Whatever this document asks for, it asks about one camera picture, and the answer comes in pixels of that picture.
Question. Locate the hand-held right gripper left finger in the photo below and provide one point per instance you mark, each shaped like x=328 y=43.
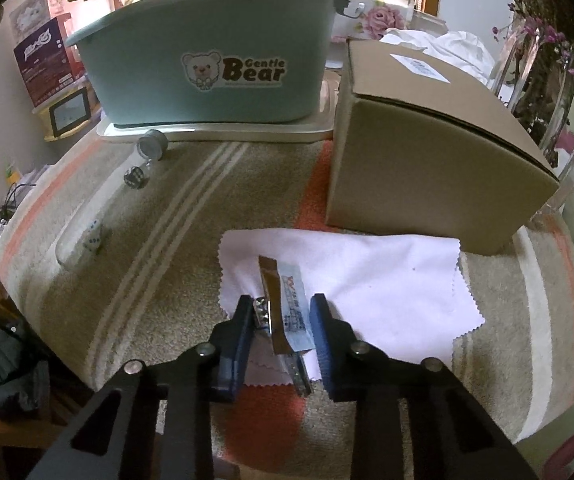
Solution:
x=237 y=350

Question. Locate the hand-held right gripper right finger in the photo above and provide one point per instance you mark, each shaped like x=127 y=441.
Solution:
x=322 y=345

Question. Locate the silver harmonica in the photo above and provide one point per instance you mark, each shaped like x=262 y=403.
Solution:
x=262 y=316

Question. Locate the blue and brown snack packet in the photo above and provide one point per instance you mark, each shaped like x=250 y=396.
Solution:
x=292 y=310

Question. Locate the white zigzag-edged cloth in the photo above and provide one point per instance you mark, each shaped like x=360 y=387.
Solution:
x=392 y=280

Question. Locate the brown cardboard box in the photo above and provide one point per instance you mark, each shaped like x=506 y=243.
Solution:
x=432 y=160

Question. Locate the teal plastic tub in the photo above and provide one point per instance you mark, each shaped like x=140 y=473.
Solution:
x=167 y=35

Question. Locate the striped beige table blanket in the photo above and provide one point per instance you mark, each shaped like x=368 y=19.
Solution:
x=177 y=260

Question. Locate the white die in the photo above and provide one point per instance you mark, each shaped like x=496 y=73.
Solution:
x=93 y=241

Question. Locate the dark jacket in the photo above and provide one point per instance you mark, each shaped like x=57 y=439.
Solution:
x=7 y=370

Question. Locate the yellow plastic container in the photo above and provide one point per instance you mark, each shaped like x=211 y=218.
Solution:
x=42 y=125

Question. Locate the white crumpled garment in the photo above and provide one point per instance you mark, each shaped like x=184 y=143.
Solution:
x=457 y=47

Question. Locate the rose-print curtain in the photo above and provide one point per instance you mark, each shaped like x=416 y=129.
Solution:
x=382 y=20

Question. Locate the purple cardboard box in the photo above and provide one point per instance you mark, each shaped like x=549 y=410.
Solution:
x=42 y=70

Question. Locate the glass vase with pink flowers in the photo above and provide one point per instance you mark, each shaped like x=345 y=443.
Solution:
x=542 y=30

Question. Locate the white and pink box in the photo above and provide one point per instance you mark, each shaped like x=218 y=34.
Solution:
x=29 y=15

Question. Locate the black picture frame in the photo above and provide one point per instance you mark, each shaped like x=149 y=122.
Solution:
x=69 y=112

